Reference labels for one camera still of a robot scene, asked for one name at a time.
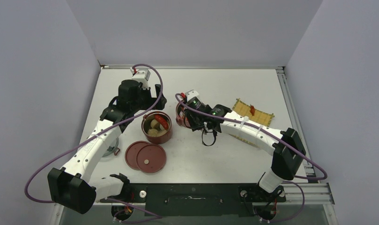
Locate bamboo mat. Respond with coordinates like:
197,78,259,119
232,98,275,127

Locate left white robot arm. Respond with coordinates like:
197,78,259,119
47,79,167,214

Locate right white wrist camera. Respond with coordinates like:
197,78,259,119
183,90,199,102

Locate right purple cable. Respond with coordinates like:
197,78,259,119
175,93,328,182

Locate lower red round lid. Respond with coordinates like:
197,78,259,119
125,141,149,170

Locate red round lid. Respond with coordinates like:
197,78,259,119
136,144,167,173
125,141,149,170

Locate orange food pieces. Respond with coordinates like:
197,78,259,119
249,105,255,116

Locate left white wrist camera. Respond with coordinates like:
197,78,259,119
130,68,151,90

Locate aluminium rail frame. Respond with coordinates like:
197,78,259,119
54,64,336,225

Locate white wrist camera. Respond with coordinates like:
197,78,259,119
183,90,199,102
130,68,151,90

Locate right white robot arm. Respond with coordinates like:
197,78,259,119
180,97,306,201

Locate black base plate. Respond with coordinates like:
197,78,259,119
111,183,286,217

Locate red sausage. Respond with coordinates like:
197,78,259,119
154,114,169,130

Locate glass lid with red clip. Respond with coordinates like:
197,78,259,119
103,138,119,158

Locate upper red round lid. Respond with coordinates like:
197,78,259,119
136,144,167,173

